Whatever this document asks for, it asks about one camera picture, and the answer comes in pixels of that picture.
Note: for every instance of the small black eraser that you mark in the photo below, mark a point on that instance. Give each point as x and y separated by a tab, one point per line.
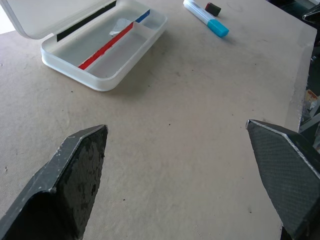
213	8

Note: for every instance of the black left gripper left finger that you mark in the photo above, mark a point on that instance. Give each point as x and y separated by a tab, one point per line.
75	180

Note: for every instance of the white plastic pencil case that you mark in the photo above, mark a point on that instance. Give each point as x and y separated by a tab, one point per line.
100	45

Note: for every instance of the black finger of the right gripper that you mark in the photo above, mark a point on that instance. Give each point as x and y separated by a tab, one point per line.
312	15

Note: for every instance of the white marker with blue cap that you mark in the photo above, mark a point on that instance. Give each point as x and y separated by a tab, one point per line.
207	18

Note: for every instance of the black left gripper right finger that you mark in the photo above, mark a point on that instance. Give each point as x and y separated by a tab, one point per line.
287	175

